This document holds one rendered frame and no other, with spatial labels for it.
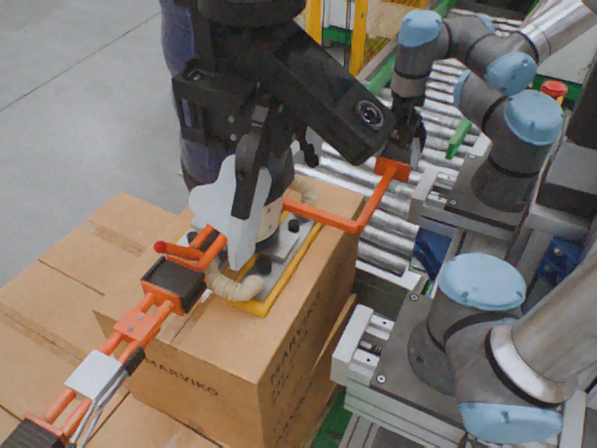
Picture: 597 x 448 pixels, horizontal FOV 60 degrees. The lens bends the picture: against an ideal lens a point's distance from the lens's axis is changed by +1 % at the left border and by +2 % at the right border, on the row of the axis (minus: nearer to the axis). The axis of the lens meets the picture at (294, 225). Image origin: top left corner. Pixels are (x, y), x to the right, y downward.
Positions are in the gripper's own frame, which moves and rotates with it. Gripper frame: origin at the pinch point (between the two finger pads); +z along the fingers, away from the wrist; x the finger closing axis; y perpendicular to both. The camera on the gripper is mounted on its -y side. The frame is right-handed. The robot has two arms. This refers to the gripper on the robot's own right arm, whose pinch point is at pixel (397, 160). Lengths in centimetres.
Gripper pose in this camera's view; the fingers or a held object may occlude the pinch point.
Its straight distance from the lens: 126.8
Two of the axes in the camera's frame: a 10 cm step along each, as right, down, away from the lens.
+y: -4.3, 6.4, -6.4
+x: 9.0, 3.1, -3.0
